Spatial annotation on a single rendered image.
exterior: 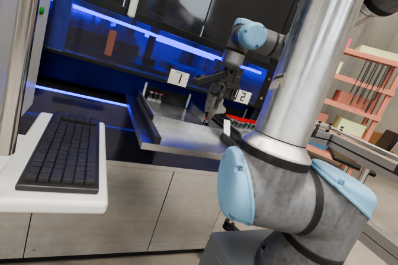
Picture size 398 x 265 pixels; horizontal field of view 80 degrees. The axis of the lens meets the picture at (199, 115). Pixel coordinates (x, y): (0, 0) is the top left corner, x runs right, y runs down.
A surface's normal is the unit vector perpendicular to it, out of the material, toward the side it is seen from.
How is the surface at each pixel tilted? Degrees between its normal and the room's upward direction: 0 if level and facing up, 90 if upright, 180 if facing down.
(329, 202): 58
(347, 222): 86
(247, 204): 89
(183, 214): 90
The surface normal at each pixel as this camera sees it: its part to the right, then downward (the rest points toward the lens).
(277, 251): -0.77, -0.49
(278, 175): -0.13, 0.09
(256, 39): 0.11, 0.28
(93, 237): 0.36, 0.33
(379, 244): -0.88, -0.20
